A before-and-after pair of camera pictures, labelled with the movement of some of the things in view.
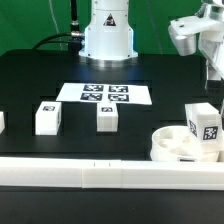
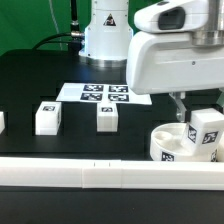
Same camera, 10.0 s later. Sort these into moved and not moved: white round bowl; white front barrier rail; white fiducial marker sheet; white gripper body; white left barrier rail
Moved: white gripper body; white round bowl
Not moved: white front barrier rail; white left barrier rail; white fiducial marker sheet
